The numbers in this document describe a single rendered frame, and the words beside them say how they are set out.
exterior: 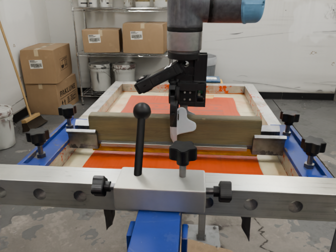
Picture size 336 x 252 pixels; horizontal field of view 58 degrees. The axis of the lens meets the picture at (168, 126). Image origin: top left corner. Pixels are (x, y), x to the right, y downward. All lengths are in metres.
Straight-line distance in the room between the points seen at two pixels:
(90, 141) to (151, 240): 0.41
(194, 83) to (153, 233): 0.36
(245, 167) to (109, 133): 0.33
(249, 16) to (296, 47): 3.94
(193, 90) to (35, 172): 0.35
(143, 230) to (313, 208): 0.27
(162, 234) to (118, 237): 1.57
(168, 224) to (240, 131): 0.37
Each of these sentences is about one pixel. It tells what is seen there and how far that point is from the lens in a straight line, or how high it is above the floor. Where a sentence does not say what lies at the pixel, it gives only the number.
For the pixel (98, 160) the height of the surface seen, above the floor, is 0.95.
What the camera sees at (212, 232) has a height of 0.01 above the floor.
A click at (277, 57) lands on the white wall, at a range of 4.55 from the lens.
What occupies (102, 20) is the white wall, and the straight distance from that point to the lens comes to 4.53.
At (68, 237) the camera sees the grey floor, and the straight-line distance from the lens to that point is 2.03.
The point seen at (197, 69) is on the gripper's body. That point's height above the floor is 1.17.
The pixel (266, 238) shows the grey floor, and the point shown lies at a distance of 2.02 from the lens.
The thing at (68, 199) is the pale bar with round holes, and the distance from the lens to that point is 0.54.
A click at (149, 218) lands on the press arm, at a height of 1.04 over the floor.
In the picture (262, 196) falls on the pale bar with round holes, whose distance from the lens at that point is 0.50.
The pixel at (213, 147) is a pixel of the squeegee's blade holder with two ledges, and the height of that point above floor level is 0.99.
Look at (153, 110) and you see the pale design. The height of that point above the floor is 0.96.
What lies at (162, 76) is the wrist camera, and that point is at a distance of 0.67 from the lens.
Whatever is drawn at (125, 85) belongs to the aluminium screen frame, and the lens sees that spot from 1.30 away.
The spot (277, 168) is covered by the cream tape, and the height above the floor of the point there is 0.96.
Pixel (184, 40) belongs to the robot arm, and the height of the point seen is 1.24.
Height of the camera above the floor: 1.31
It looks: 22 degrees down
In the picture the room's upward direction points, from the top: straight up
